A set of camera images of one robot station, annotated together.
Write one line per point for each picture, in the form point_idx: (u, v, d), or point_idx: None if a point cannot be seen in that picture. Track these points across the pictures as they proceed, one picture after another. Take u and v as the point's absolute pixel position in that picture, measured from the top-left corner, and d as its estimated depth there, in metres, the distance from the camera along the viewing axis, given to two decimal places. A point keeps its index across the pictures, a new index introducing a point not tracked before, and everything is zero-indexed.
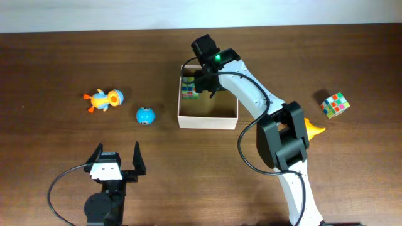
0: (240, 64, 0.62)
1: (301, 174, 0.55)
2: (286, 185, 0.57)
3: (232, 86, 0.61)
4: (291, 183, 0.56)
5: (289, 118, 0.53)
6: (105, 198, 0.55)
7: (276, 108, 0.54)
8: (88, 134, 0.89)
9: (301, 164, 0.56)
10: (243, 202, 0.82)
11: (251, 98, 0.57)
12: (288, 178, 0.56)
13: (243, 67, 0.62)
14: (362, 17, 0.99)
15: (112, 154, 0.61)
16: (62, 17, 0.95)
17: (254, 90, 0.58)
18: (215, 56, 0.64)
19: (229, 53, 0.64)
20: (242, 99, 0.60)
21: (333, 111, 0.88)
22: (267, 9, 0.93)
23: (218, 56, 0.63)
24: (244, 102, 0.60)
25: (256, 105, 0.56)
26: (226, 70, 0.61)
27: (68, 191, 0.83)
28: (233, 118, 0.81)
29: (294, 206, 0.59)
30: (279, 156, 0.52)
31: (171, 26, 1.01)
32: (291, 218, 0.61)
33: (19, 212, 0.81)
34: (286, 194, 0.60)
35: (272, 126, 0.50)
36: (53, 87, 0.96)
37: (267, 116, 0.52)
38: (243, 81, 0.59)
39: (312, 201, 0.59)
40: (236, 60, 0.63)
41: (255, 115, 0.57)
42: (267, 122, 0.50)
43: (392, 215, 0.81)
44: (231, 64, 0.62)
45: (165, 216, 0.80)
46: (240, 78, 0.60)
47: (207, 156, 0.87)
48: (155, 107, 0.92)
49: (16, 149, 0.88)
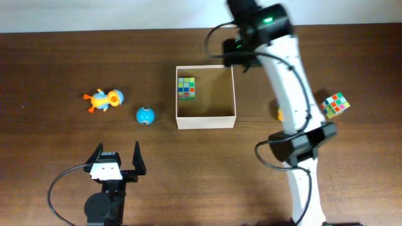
0: (293, 49, 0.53)
1: (309, 172, 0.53)
2: (293, 180, 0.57)
3: (274, 76, 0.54)
4: (298, 179, 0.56)
5: (318, 135, 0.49)
6: (105, 197, 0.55)
7: (313, 125, 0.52)
8: (88, 133, 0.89)
9: (310, 161, 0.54)
10: (243, 202, 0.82)
11: (291, 104, 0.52)
12: (296, 174, 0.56)
13: (294, 54, 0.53)
14: (362, 17, 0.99)
15: (112, 154, 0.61)
16: (61, 17, 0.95)
17: (298, 93, 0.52)
18: (261, 17, 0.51)
19: (279, 16, 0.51)
20: (279, 94, 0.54)
21: (333, 111, 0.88)
22: None
23: (267, 22, 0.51)
24: (280, 98, 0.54)
25: (294, 114, 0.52)
26: (274, 51, 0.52)
27: (68, 191, 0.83)
28: (230, 117, 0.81)
29: (298, 202, 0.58)
30: (293, 164, 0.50)
31: (171, 26, 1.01)
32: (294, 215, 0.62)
33: (19, 212, 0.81)
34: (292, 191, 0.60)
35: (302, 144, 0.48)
36: (53, 87, 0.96)
37: (301, 135, 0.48)
38: (288, 76, 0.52)
39: (318, 200, 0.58)
40: (289, 37, 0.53)
41: (288, 120, 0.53)
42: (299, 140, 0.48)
43: (391, 215, 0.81)
44: (281, 46, 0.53)
45: (164, 216, 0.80)
46: (287, 70, 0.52)
47: (207, 155, 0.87)
48: (155, 107, 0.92)
49: (16, 149, 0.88)
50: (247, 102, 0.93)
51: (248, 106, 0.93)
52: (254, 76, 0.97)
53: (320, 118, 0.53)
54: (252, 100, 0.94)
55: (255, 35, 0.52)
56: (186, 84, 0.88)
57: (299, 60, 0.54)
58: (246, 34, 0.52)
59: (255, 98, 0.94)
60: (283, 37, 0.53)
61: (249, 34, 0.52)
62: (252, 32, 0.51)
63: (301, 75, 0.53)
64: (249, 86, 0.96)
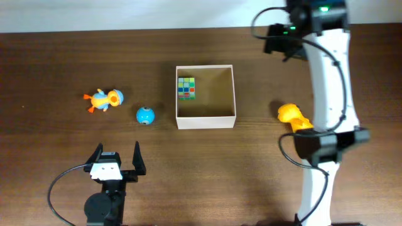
0: (342, 44, 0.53)
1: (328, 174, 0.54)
2: (309, 179, 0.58)
3: (316, 68, 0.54)
4: (315, 180, 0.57)
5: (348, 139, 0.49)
6: (105, 197, 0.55)
7: (345, 127, 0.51)
8: (88, 134, 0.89)
9: (331, 164, 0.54)
10: (243, 202, 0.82)
11: (327, 101, 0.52)
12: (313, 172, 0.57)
13: (343, 50, 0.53)
14: (362, 17, 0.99)
15: (111, 154, 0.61)
16: (61, 17, 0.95)
17: (338, 90, 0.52)
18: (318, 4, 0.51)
19: (336, 6, 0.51)
20: (316, 88, 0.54)
21: None
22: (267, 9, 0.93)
23: (323, 11, 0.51)
24: (318, 92, 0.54)
25: (329, 112, 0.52)
26: (323, 41, 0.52)
27: (68, 191, 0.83)
28: (230, 117, 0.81)
29: (308, 200, 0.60)
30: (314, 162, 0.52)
31: (171, 26, 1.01)
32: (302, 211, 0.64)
33: (19, 212, 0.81)
34: (304, 186, 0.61)
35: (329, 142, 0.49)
36: (53, 87, 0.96)
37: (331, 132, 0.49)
38: (331, 71, 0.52)
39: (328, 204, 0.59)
40: (342, 31, 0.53)
41: (321, 116, 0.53)
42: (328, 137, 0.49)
43: (391, 215, 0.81)
44: (333, 39, 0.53)
45: (165, 216, 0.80)
46: (332, 65, 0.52)
47: (207, 155, 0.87)
48: (154, 107, 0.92)
49: (16, 149, 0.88)
50: (248, 102, 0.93)
51: (248, 106, 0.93)
52: (254, 76, 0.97)
53: (354, 122, 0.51)
54: (252, 99, 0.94)
55: (307, 21, 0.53)
56: (186, 84, 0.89)
57: (346, 58, 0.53)
58: (298, 19, 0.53)
59: (255, 98, 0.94)
60: (336, 31, 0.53)
61: (301, 19, 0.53)
62: (305, 17, 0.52)
63: (345, 73, 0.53)
64: (250, 86, 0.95)
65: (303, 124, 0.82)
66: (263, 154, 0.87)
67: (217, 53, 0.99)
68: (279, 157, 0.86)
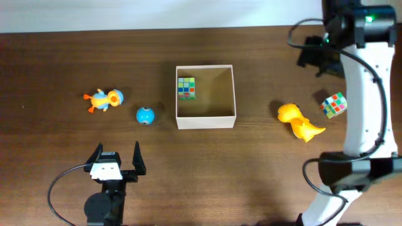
0: (386, 58, 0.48)
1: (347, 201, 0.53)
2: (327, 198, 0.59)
3: (355, 83, 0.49)
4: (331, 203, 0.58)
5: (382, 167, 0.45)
6: (105, 198, 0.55)
7: (379, 150, 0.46)
8: (88, 134, 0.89)
9: (352, 193, 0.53)
10: (243, 202, 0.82)
11: (364, 121, 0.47)
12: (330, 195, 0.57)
13: (386, 66, 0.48)
14: None
15: (112, 154, 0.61)
16: (61, 16, 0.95)
17: (377, 110, 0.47)
18: (362, 12, 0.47)
19: (382, 17, 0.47)
20: (352, 106, 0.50)
21: (333, 111, 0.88)
22: (267, 9, 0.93)
23: (368, 21, 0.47)
24: (353, 110, 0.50)
25: (365, 133, 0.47)
26: (365, 51, 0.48)
27: (68, 191, 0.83)
28: (230, 117, 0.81)
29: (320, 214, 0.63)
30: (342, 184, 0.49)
31: (171, 26, 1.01)
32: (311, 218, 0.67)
33: (19, 212, 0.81)
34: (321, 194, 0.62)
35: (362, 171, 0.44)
36: (53, 87, 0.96)
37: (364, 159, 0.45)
38: (371, 88, 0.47)
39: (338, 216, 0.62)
40: (387, 44, 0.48)
41: (355, 136, 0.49)
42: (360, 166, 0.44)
43: (391, 215, 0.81)
44: (376, 52, 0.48)
45: (165, 216, 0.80)
46: (372, 82, 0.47)
47: (207, 156, 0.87)
48: (154, 107, 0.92)
49: (16, 149, 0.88)
50: (247, 102, 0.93)
51: (248, 106, 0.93)
52: (254, 76, 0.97)
53: (392, 147, 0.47)
54: (252, 99, 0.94)
55: (349, 30, 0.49)
56: (186, 84, 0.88)
57: (389, 74, 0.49)
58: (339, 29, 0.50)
59: (255, 98, 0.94)
60: (381, 43, 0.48)
61: (342, 28, 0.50)
62: (345, 26, 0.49)
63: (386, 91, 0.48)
64: (250, 86, 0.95)
65: (303, 124, 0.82)
66: (263, 154, 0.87)
67: (217, 53, 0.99)
68: (279, 157, 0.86)
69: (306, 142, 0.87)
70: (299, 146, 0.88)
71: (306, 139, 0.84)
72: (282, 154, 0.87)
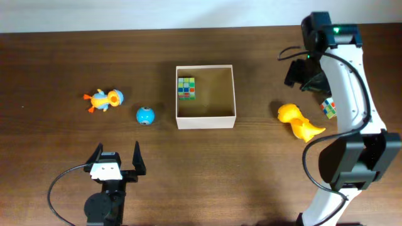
0: (357, 55, 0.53)
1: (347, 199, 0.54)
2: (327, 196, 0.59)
3: (334, 77, 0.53)
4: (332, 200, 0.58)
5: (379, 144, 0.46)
6: (105, 197, 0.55)
7: (371, 129, 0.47)
8: (88, 134, 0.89)
9: (352, 190, 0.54)
10: (243, 202, 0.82)
11: (350, 104, 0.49)
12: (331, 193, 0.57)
13: (359, 61, 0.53)
14: (363, 17, 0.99)
15: (112, 154, 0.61)
16: (61, 17, 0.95)
17: (359, 94, 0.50)
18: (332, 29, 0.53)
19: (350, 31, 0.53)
20: (336, 96, 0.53)
21: (333, 111, 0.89)
22: (267, 9, 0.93)
23: (336, 33, 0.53)
24: (337, 100, 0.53)
25: (352, 114, 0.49)
26: (339, 54, 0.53)
27: (68, 191, 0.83)
28: (230, 117, 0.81)
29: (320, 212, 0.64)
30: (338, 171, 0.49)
31: (171, 26, 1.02)
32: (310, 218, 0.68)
33: (19, 211, 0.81)
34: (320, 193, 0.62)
35: (355, 147, 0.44)
36: (53, 87, 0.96)
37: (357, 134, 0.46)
38: (350, 78, 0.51)
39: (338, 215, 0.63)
40: (356, 47, 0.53)
41: (343, 122, 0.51)
42: (353, 140, 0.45)
43: (391, 215, 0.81)
44: (348, 51, 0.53)
45: (165, 216, 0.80)
46: (350, 73, 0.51)
47: (207, 155, 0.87)
48: (154, 107, 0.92)
49: (16, 149, 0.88)
50: (247, 102, 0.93)
51: (248, 106, 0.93)
52: (254, 76, 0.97)
53: (382, 125, 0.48)
54: (252, 100, 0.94)
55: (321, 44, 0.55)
56: (186, 84, 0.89)
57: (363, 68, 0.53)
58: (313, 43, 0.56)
59: (255, 98, 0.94)
60: (350, 44, 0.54)
61: (315, 43, 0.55)
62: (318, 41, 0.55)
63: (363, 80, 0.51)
64: (249, 86, 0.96)
65: (303, 124, 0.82)
66: (263, 154, 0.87)
67: (217, 53, 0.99)
68: (279, 157, 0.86)
69: (306, 142, 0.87)
70: (299, 146, 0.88)
71: (305, 139, 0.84)
72: (282, 154, 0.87)
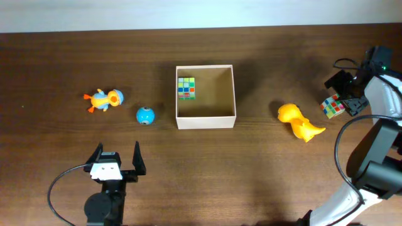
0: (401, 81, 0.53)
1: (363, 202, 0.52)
2: (343, 195, 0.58)
3: (376, 90, 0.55)
4: (347, 199, 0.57)
5: None
6: (105, 197, 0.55)
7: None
8: (88, 134, 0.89)
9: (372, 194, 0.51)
10: (243, 202, 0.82)
11: (387, 105, 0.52)
12: (348, 194, 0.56)
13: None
14: (364, 18, 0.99)
15: (112, 154, 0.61)
16: (61, 17, 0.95)
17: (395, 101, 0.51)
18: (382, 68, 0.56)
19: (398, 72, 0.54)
20: (375, 101, 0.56)
21: (333, 111, 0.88)
22: (267, 9, 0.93)
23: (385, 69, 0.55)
24: (375, 102, 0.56)
25: (389, 113, 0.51)
26: (387, 78, 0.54)
27: (69, 191, 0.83)
28: (230, 117, 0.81)
29: (332, 211, 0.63)
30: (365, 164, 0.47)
31: (171, 26, 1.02)
32: (320, 218, 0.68)
33: (19, 212, 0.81)
34: (336, 192, 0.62)
35: (390, 130, 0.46)
36: (53, 86, 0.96)
37: (392, 122, 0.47)
38: (391, 93, 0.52)
39: (350, 220, 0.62)
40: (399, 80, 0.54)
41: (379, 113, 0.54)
42: (389, 126, 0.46)
43: (391, 215, 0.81)
44: (390, 78, 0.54)
45: (165, 216, 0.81)
46: (392, 91, 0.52)
47: (207, 156, 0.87)
48: (154, 107, 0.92)
49: (17, 149, 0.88)
50: (247, 102, 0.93)
51: (249, 106, 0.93)
52: (254, 76, 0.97)
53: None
54: (252, 99, 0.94)
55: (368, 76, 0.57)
56: (186, 84, 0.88)
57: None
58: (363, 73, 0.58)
59: (255, 98, 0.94)
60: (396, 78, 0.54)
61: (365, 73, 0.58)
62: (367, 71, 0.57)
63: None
64: (250, 86, 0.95)
65: (303, 124, 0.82)
66: (263, 154, 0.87)
67: (217, 53, 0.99)
68: (279, 157, 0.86)
69: (306, 142, 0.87)
70: (299, 146, 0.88)
71: (306, 139, 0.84)
72: (282, 154, 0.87)
